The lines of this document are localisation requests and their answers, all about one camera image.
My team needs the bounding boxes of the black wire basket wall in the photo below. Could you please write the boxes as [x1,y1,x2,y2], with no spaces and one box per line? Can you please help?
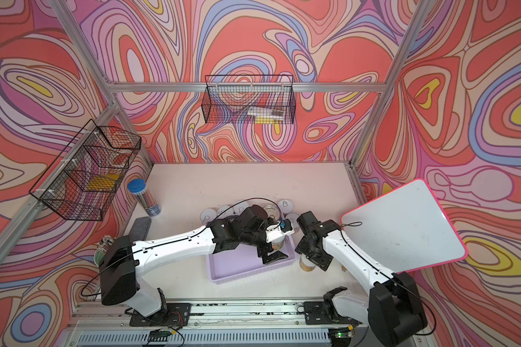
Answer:
[29,120,142,221]
[201,73,297,125]

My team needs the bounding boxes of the yellow item in left basket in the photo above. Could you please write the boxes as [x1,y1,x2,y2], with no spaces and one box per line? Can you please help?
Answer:
[85,173,120,192]

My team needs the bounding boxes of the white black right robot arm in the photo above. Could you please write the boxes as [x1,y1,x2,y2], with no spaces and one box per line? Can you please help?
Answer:
[295,212,428,346]

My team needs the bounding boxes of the orange can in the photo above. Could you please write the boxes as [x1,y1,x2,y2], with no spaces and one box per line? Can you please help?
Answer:
[266,229,287,250]
[299,254,317,272]

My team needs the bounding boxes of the pink framed whiteboard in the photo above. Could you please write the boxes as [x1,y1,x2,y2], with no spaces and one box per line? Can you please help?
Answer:
[341,179,468,273]

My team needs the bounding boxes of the black wire basket back wall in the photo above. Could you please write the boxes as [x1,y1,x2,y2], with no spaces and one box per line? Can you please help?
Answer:
[201,73,297,125]

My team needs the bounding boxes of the markers in back basket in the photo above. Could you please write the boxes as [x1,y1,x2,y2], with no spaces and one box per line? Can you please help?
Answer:
[247,106,285,124]

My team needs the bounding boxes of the blue lid pencil tube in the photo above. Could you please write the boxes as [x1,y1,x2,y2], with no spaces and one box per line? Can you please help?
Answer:
[127,179,162,217]

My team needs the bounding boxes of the yellow can white lid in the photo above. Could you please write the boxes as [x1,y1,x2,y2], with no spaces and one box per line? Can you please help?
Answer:
[277,199,294,215]

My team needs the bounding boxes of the lilac plastic basket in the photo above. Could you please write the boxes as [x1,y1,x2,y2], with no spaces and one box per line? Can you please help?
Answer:
[206,239,297,284]

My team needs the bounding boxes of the pink can white lid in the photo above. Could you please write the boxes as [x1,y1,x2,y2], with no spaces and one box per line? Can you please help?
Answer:
[285,213,299,229]

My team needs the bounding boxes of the green cup with pencils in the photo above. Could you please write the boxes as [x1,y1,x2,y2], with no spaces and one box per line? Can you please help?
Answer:
[93,235,114,267]

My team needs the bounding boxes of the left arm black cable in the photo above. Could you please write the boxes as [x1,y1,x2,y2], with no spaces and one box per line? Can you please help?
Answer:
[80,197,283,299]

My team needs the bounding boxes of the white lid can far left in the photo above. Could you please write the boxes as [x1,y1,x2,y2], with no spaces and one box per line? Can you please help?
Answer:
[200,208,217,224]

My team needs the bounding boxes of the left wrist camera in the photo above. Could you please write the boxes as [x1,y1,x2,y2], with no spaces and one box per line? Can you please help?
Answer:
[266,219,295,237]

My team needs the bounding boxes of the grey whiteboard eraser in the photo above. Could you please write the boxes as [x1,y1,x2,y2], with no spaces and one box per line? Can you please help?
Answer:
[128,217,151,242]

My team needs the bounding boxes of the black wire basket left wall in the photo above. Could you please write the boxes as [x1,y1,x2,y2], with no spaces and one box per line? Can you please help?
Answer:
[29,120,142,221]

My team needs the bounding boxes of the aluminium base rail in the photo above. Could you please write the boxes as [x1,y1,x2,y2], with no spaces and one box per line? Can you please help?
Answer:
[56,298,380,346]

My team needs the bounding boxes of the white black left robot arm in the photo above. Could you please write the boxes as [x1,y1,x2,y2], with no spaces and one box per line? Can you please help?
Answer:
[98,205,295,327]

